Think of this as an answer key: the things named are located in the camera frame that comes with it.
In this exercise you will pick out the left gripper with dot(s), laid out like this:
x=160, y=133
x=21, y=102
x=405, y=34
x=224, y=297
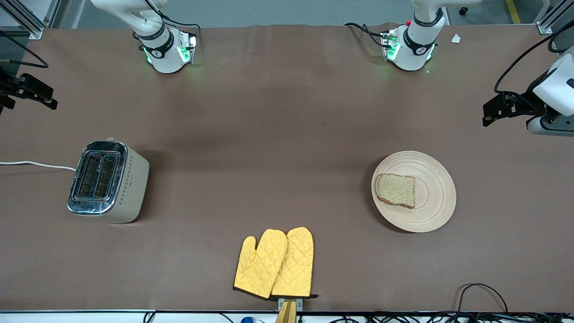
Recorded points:
x=523, y=102

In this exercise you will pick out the round light wooden plate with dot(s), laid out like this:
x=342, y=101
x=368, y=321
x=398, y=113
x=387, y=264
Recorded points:
x=430, y=202

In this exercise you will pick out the brown bread slice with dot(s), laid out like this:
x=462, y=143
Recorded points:
x=394, y=190

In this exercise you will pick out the beige and chrome toaster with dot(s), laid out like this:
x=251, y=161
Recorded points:
x=130, y=188

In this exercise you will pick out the black caster wheel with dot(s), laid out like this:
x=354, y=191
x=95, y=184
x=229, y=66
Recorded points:
x=463, y=10

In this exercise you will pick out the brown table cover sheet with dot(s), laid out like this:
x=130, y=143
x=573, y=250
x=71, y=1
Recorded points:
x=314, y=134

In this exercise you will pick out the yellow quilted oven mitt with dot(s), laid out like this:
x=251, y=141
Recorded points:
x=296, y=264
x=260, y=269

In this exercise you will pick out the aluminium frame post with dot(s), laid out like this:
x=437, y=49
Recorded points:
x=35, y=30
x=545, y=28

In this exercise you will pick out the grey metal bracket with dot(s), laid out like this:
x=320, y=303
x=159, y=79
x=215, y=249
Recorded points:
x=299, y=304

